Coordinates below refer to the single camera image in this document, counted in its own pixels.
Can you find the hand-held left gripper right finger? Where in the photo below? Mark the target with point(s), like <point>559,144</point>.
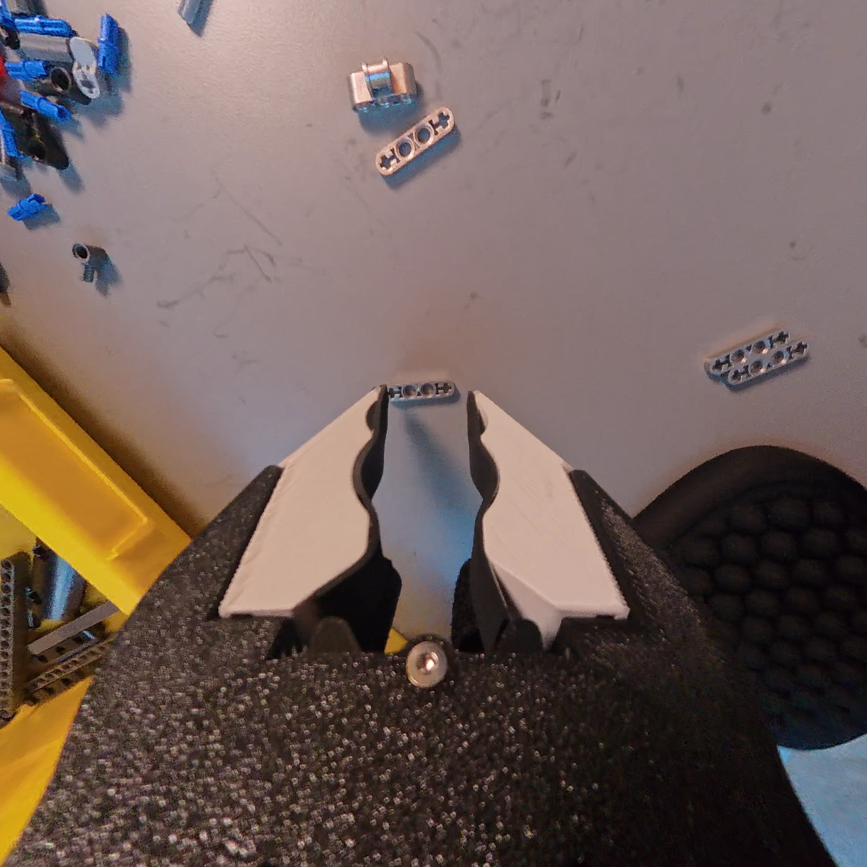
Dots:
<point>542,542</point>

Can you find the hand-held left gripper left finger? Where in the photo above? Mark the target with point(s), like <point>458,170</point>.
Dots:
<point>305,535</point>

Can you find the chrome thin liftarm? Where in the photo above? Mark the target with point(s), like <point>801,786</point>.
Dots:
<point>414,399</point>
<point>415,143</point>

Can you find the yellow storage bin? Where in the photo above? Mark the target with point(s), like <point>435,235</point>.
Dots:
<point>81,474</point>
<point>396,643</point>

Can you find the black mesh chair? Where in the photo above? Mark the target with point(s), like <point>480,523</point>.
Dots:
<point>779,576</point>

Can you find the dark beam with holes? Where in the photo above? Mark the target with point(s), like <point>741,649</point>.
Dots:
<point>711,366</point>

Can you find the pile of black red beams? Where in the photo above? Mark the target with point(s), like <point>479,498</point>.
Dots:
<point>61,650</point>

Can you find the dark grey bush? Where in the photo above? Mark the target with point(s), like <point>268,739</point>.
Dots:
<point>88,254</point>

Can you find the chrome T-shaped connector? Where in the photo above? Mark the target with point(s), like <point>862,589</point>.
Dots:
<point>399,78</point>

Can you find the pile of mixed small connectors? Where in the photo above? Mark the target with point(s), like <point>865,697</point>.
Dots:
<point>74,61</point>

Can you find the grey axle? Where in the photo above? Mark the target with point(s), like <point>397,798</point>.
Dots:
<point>193,8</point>

